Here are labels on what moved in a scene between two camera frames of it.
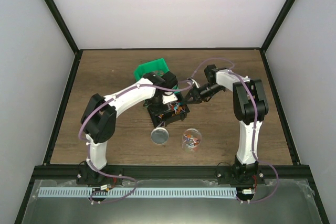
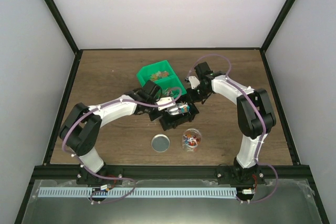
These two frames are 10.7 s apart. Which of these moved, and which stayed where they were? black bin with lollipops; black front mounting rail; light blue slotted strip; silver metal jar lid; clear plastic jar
Moved: silver metal jar lid; black bin with lollipops
Stayed: black front mounting rail; clear plastic jar; light blue slotted strip
